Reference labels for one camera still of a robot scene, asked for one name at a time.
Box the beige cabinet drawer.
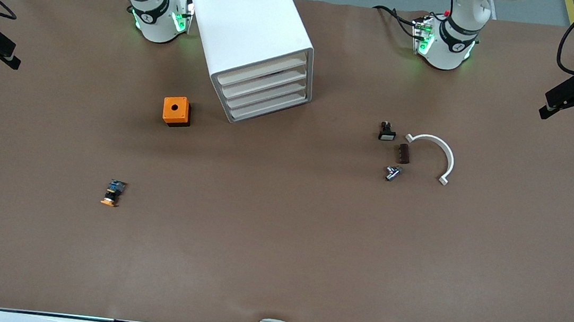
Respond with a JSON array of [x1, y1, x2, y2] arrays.
[[218, 45, 309, 95], [224, 71, 308, 117], [221, 58, 308, 106], [227, 84, 310, 129]]

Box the yellow mushroom push button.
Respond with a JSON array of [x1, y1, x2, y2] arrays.
[[99, 178, 128, 209]]

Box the black square white-faced push button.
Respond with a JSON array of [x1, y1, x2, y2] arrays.
[[378, 120, 398, 143]]

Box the orange button box with hole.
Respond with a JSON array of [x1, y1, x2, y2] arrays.
[[161, 95, 193, 129]]

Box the white drawer cabinet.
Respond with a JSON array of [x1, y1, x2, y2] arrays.
[[174, 0, 323, 132]]

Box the white curved plastic bracket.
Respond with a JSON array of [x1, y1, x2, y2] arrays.
[[401, 132, 457, 187]]

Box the black arm base cable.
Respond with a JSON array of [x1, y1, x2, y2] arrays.
[[370, 4, 422, 39]]

